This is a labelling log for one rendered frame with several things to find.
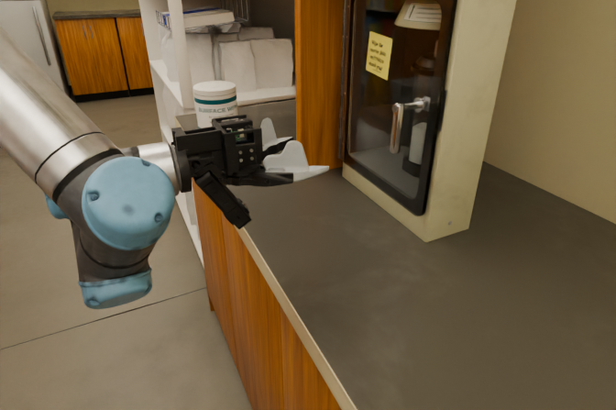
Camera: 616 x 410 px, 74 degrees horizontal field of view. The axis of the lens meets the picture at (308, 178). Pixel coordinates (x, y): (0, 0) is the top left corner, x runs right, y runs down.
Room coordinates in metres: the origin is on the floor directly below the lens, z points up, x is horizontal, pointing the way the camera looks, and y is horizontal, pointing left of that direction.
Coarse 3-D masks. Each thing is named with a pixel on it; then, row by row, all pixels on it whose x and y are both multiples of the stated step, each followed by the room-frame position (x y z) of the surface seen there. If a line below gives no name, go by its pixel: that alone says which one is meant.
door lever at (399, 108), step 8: (400, 104) 0.67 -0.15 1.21; (408, 104) 0.68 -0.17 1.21; (416, 104) 0.68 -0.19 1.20; (400, 112) 0.66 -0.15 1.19; (392, 120) 0.67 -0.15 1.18; (400, 120) 0.67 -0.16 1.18; (392, 128) 0.67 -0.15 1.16; (400, 128) 0.67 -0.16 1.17; (392, 136) 0.67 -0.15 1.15; (400, 136) 0.67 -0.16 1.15; (392, 144) 0.67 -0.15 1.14; (400, 144) 0.67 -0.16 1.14; (392, 152) 0.67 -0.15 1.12
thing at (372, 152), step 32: (352, 0) 0.90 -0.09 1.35; (384, 0) 0.80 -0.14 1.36; (416, 0) 0.72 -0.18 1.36; (448, 0) 0.66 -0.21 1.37; (352, 32) 0.90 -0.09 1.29; (384, 32) 0.80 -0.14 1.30; (416, 32) 0.72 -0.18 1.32; (448, 32) 0.65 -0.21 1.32; (352, 64) 0.89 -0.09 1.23; (416, 64) 0.71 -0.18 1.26; (352, 96) 0.89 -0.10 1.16; (384, 96) 0.78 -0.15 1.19; (416, 96) 0.70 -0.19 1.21; (352, 128) 0.88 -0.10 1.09; (384, 128) 0.77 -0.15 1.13; (416, 128) 0.69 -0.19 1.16; (352, 160) 0.88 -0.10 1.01; (384, 160) 0.77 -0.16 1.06; (416, 160) 0.68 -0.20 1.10; (384, 192) 0.76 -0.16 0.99; (416, 192) 0.67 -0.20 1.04
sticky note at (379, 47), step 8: (368, 40) 0.84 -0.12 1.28; (376, 40) 0.82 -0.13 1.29; (384, 40) 0.80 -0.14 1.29; (368, 48) 0.84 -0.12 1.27; (376, 48) 0.82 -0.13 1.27; (384, 48) 0.79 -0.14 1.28; (368, 56) 0.84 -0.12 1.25; (376, 56) 0.82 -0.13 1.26; (384, 56) 0.79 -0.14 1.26; (368, 64) 0.84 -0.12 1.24; (376, 64) 0.81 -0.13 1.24; (384, 64) 0.79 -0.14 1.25; (376, 72) 0.81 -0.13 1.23; (384, 72) 0.79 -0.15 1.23
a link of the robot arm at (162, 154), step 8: (152, 144) 0.50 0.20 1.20; (160, 144) 0.50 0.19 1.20; (168, 144) 0.50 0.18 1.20; (144, 152) 0.48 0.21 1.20; (152, 152) 0.48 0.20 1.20; (160, 152) 0.49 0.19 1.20; (168, 152) 0.49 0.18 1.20; (152, 160) 0.47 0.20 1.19; (160, 160) 0.48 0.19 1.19; (168, 160) 0.48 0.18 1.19; (176, 160) 0.49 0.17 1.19; (168, 168) 0.47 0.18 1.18; (176, 168) 0.48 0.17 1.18; (176, 176) 0.47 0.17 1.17; (176, 184) 0.47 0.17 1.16; (176, 192) 0.48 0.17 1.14
